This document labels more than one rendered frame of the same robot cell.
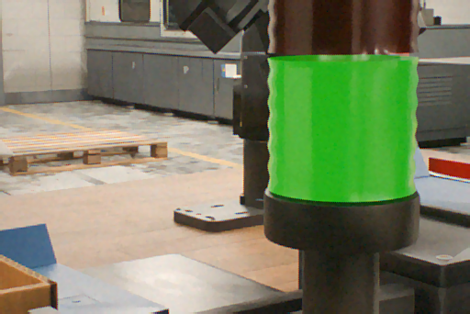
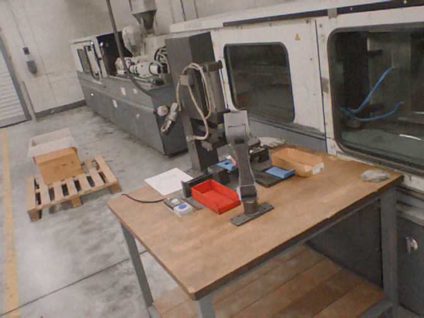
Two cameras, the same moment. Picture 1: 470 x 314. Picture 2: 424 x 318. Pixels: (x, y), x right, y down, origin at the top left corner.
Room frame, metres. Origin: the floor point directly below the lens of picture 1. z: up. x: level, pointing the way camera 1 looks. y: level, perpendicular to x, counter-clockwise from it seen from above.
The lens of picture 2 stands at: (2.41, 0.04, 1.75)
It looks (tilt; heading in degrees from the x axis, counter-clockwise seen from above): 21 degrees down; 188
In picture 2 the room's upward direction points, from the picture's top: 11 degrees counter-clockwise
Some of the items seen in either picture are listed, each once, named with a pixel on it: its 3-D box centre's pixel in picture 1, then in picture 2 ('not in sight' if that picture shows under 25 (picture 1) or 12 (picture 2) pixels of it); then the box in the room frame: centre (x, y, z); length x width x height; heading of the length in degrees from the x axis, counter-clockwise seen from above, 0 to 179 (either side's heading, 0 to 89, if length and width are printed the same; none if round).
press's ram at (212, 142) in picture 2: not in sight; (210, 118); (0.47, -0.20, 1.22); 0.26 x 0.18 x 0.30; 36
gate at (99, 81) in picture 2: not in sight; (91, 64); (-4.91, -2.90, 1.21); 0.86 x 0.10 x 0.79; 32
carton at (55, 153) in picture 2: not in sight; (57, 154); (-2.09, -2.55, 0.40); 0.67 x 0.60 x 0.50; 28
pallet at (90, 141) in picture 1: (64, 150); not in sight; (7.21, 1.25, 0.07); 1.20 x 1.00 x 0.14; 124
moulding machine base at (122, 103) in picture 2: not in sight; (131, 96); (-4.91, -2.28, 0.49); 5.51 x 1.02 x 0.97; 32
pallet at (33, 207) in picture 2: not in sight; (70, 183); (-1.85, -2.37, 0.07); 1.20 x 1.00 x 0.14; 29
